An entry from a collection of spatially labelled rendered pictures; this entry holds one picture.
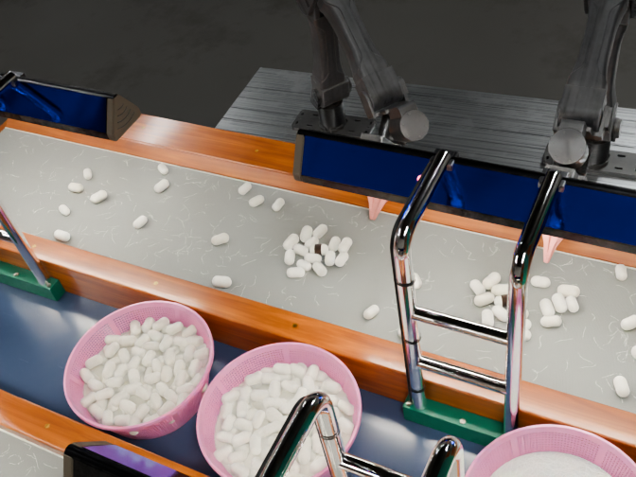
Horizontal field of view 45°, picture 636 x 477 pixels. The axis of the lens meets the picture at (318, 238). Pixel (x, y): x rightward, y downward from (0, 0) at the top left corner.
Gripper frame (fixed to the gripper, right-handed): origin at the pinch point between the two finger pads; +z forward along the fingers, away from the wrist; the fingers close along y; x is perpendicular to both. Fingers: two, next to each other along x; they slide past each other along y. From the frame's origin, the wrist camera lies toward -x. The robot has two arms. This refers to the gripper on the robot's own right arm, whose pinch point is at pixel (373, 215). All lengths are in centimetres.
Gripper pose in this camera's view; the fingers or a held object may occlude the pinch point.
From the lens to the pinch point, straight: 150.5
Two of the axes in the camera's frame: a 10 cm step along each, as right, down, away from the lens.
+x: 4.0, 0.8, 9.1
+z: -2.3, 9.7, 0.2
